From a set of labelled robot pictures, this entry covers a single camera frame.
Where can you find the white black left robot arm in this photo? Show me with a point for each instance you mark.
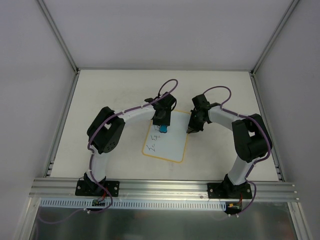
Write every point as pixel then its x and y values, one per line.
pixel 105 132

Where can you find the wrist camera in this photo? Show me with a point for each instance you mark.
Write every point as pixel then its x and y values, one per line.
pixel 200 102
pixel 167 102

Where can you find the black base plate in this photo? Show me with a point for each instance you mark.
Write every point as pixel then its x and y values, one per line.
pixel 88 188
pixel 220 191

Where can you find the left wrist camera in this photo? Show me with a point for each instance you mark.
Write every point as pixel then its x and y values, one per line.
pixel 167 102

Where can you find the yellow framed small whiteboard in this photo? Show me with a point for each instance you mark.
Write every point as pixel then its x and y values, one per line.
pixel 170 146

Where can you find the aluminium mounting rail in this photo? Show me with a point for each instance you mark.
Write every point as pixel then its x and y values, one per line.
pixel 176 190

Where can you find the white slotted cable duct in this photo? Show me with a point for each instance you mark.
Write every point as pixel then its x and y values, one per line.
pixel 202 205

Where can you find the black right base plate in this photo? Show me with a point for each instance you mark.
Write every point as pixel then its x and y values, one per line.
pixel 220 191

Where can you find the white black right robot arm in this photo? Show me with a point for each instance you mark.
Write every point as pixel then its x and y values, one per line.
pixel 252 143

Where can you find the left aluminium frame post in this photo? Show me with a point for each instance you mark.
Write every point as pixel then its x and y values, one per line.
pixel 59 38

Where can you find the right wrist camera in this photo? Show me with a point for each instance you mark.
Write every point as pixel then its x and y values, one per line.
pixel 200 102

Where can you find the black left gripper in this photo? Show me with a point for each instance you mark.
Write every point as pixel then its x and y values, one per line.
pixel 161 120

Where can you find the aluminium frame post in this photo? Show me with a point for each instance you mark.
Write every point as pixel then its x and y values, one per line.
pixel 59 38
pixel 275 34

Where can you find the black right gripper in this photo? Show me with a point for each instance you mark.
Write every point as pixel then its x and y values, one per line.
pixel 196 120

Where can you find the blue black whiteboard eraser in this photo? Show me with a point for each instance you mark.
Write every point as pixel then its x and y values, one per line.
pixel 163 129

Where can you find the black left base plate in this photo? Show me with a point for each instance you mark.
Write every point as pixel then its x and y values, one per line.
pixel 88 188

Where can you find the right aluminium frame post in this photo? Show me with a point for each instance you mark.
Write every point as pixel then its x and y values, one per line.
pixel 275 34

